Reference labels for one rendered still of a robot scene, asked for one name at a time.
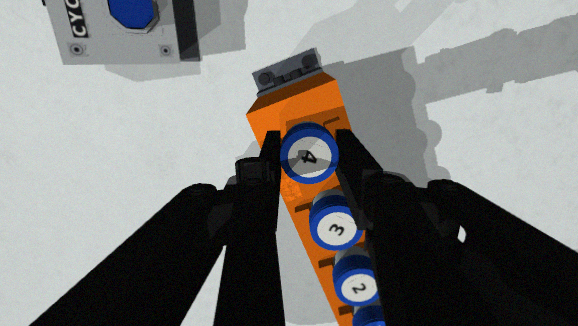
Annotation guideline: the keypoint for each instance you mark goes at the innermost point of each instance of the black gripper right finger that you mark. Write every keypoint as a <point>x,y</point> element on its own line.
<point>524,276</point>

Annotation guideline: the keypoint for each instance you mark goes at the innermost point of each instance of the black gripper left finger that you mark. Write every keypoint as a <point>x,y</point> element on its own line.
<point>152,278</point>

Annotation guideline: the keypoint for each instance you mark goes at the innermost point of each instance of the blue screw cap with number 4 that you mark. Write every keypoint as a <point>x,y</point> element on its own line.
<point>309,153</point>

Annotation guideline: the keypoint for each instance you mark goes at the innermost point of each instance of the grey button housing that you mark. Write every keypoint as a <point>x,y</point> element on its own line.
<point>113,32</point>

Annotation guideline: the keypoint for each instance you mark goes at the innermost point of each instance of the orange tube rack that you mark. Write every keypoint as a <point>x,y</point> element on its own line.
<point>316,99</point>

